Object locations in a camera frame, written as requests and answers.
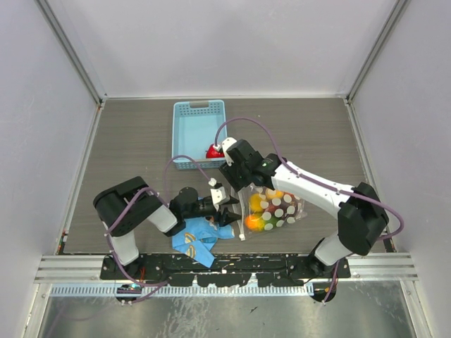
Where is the blue patterned cloth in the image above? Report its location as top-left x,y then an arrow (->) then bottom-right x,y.
169,197 -> 235,268

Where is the light blue plastic basket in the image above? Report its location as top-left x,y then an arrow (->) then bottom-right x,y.
171,99 -> 226,170

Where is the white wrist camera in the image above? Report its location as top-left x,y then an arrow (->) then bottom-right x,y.
214,137 -> 237,166
209,178 -> 228,209

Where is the orange fake fruit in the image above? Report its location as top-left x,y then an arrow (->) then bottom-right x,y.
244,213 -> 267,232

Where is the clear polka dot zip bag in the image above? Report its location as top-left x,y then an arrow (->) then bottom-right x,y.
231,184 -> 307,241

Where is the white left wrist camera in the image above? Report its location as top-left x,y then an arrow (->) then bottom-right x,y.
209,178 -> 228,209

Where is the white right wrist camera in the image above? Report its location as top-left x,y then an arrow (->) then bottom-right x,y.
214,137 -> 237,166

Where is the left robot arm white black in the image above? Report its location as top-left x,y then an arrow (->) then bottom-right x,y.
93,176 -> 241,279

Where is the white slotted cable duct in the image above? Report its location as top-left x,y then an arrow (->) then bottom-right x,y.
49,282 -> 314,297

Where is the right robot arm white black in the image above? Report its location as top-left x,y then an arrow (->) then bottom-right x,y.
216,137 -> 389,277

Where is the aluminium frame rail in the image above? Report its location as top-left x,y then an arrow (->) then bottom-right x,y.
34,255 -> 104,284

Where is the red fake apple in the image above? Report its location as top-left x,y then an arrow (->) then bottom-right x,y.
205,144 -> 224,158

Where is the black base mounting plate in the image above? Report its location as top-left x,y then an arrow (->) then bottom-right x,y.
100,252 -> 353,287

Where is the yellow fake lemon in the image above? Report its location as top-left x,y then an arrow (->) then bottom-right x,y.
249,194 -> 266,213

